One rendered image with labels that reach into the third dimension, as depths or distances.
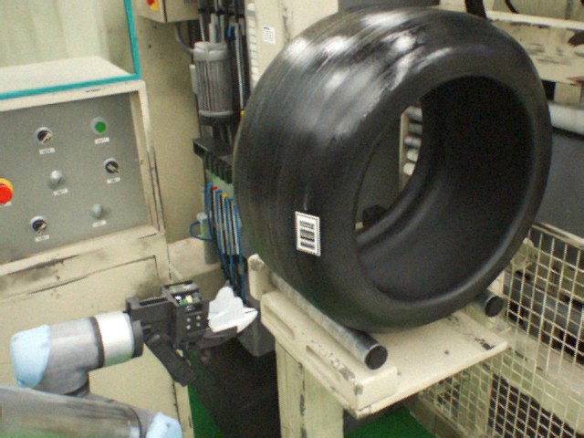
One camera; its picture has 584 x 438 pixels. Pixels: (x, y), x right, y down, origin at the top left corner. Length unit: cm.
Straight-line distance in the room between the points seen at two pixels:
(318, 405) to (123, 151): 78
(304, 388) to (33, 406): 97
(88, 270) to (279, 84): 76
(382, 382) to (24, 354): 58
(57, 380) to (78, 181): 69
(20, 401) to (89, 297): 91
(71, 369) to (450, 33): 71
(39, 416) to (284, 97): 55
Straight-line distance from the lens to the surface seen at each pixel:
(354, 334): 113
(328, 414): 171
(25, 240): 156
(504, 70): 106
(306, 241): 92
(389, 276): 132
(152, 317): 96
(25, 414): 71
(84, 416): 78
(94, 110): 150
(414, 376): 123
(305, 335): 123
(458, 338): 134
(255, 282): 133
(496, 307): 127
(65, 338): 93
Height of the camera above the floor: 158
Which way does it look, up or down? 25 degrees down
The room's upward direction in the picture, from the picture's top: 2 degrees counter-clockwise
